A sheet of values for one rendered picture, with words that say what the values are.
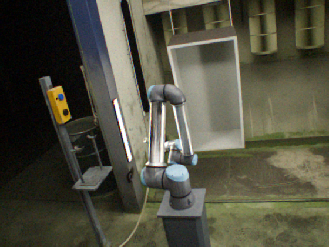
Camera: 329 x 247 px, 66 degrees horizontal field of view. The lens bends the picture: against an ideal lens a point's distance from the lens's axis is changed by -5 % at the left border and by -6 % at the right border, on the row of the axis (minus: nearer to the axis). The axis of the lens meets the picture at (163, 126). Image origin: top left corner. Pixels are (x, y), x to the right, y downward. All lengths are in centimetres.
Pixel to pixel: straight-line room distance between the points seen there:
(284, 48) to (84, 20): 271
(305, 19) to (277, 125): 136
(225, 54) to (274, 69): 135
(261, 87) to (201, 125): 116
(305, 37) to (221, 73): 129
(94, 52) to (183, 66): 97
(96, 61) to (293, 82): 266
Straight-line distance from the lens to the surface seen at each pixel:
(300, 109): 389
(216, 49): 276
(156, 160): 187
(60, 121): 206
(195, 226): 191
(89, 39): 237
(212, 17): 358
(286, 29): 402
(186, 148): 203
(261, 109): 382
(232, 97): 299
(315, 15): 368
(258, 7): 358
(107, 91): 239
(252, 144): 377
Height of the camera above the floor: 184
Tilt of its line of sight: 21 degrees down
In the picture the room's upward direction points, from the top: 11 degrees counter-clockwise
